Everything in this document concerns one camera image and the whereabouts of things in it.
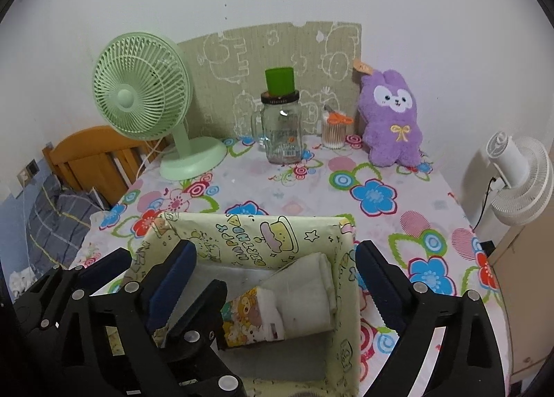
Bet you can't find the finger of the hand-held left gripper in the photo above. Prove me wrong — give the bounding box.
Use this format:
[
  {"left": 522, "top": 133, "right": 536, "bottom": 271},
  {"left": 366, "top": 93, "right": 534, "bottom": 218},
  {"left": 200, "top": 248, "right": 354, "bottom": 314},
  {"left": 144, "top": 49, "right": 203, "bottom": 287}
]
[
  {"left": 15, "top": 248, "right": 132, "bottom": 350},
  {"left": 164, "top": 279, "right": 248, "bottom": 397}
]

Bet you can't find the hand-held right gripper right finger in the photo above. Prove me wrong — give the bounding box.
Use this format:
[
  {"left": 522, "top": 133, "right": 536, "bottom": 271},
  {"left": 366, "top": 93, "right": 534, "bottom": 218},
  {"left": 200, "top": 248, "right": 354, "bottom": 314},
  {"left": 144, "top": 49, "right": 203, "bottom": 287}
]
[{"left": 356, "top": 240, "right": 514, "bottom": 397}]

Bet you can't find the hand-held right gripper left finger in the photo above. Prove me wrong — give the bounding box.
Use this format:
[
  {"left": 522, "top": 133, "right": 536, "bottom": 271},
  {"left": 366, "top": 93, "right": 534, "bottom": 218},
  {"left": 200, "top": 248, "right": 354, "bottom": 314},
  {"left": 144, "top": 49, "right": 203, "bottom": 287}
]
[{"left": 41, "top": 240, "right": 199, "bottom": 397}]

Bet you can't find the cartoon print tissue pack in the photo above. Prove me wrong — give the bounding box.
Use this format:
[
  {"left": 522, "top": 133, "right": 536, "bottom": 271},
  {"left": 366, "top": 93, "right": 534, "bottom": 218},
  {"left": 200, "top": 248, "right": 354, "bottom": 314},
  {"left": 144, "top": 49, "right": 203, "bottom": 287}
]
[{"left": 220, "top": 286, "right": 286, "bottom": 345}]

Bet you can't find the white tissue pack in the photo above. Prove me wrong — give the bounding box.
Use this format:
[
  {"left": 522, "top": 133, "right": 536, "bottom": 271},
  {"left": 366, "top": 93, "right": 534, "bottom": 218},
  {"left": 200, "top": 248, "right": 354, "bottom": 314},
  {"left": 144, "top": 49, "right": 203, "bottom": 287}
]
[{"left": 260, "top": 252, "right": 341, "bottom": 339}]

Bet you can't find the yellow cartoon fabric storage box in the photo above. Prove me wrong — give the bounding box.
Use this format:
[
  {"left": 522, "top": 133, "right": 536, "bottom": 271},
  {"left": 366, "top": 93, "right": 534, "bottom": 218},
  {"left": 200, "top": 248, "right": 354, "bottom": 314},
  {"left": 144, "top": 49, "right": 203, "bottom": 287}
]
[{"left": 123, "top": 212, "right": 362, "bottom": 397}]

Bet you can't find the grey plaid pillow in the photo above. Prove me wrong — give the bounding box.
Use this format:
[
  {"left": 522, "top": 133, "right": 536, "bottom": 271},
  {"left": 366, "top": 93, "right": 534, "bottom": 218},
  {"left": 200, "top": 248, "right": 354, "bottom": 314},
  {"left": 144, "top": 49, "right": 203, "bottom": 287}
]
[{"left": 0, "top": 174, "right": 110, "bottom": 268}]

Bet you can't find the white crumpled cloth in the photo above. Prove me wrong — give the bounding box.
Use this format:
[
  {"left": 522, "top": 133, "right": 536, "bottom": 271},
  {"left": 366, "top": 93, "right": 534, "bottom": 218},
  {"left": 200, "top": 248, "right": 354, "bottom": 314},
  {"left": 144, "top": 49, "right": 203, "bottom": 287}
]
[{"left": 9, "top": 269, "right": 32, "bottom": 299}]

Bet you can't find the blue bed sheet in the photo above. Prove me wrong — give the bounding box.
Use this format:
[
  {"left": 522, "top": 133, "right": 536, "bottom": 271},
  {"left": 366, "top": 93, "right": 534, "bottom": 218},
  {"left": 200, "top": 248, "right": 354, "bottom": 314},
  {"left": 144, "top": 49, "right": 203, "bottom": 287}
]
[{"left": 0, "top": 189, "right": 31, "bottom": 276}]

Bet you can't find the wooden bed headboard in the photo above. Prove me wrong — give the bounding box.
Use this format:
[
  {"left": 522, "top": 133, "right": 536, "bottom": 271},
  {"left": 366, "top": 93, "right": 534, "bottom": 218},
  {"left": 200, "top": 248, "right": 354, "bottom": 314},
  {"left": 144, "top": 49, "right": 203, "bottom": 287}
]
[{"left": 42, "top": 125, "right": 164, "bottom": 208}]

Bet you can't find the floral tablecloth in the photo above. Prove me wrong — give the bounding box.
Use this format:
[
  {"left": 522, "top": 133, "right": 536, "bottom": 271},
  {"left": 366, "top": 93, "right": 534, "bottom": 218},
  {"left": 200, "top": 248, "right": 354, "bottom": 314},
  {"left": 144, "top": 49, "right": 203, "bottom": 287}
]
[{"left": 69, "top": 133, "right": 511, "bottom": 397}]

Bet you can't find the beige wooden cabinet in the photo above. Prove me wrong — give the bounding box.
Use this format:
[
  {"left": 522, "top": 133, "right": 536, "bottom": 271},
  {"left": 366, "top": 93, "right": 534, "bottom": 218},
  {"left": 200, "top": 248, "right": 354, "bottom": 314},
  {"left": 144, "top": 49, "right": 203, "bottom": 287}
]
[{"left": 487, "top": 224, "right": 554, "bottom": 380}]

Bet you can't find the purple plush rabbit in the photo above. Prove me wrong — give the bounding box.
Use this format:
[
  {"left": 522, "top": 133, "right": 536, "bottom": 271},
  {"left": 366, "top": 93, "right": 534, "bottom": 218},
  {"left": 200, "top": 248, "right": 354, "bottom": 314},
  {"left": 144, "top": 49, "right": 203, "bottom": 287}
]
[{"left": 352, "top": 58, "right": 427, "bottom": 168}]

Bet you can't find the toothpick jar with orange lid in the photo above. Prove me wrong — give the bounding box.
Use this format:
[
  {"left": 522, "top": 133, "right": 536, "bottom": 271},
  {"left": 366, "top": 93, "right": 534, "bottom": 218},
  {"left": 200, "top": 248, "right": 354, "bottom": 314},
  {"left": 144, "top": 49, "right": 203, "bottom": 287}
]
[{"left": 321, "top": 110, "right": 352, "bottom": 149}]

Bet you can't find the green desk fan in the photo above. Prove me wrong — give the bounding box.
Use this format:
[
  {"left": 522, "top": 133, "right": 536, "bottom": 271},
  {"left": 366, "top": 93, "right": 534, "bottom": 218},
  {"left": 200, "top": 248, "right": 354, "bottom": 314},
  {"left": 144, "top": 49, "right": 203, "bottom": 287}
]
[{"left": 93, "top": 32, "right": 227, "bottom": 181}]

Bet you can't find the small orange tool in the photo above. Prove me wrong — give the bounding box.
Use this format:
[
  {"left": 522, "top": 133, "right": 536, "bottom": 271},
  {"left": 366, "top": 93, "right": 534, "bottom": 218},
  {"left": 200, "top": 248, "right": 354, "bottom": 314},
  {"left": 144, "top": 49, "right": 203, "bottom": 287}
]
[{"left": 324, "top": 104, "right": 354, "bottom": 126}]

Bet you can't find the white circulator fan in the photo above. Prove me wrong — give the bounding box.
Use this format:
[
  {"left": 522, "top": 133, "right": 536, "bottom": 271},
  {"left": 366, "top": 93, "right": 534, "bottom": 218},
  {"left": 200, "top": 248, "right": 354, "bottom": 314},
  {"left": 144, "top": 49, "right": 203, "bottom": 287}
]
[{"left": 485, "top": 131, "right": 554, "bottom": 227}]

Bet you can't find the glass jar mug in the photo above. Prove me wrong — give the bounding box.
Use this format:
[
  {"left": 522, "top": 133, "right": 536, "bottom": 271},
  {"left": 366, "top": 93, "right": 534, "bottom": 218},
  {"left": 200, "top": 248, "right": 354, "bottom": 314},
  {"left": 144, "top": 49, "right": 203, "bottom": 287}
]
[{"left": 250, "top": 91, "right": 303, "bottom": 165}]

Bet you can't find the green plastic cup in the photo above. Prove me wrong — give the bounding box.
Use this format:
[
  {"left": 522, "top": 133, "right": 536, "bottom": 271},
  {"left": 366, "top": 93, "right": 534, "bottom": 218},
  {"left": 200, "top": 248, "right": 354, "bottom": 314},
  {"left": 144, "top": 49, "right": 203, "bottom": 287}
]
[{"left": 265, "top": 68, "right": 295, "bottom": 97}]

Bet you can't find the wall socket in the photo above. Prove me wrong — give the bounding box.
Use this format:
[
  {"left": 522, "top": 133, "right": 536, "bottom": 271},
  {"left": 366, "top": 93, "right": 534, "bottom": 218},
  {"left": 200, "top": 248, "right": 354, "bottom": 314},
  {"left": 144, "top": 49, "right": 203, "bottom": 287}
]
[{"left": 17, "top": 159, "right": 39, "bottom": 184}]

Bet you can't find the white fan cable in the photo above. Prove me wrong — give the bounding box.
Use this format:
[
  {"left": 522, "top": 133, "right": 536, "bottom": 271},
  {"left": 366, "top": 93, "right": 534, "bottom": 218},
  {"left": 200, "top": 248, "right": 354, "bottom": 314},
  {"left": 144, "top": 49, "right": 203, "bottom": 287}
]
[{"left": 133, "top": 136, "right": 170, "bottom": 183}]

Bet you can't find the black fan cable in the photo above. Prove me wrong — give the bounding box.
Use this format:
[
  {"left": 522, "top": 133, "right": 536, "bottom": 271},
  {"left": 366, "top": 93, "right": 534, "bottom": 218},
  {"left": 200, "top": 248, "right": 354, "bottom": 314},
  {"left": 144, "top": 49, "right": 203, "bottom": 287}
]
[{"left": 470, "top": 176, "right": 498, "bottom": 230}]

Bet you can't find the green cartoon wall sheet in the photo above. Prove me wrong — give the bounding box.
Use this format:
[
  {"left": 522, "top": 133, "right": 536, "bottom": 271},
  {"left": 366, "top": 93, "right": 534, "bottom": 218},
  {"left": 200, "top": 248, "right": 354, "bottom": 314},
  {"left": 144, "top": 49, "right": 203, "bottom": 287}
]
[{"left": 177, "top": 21, "right": 363, "bottom": 141}]

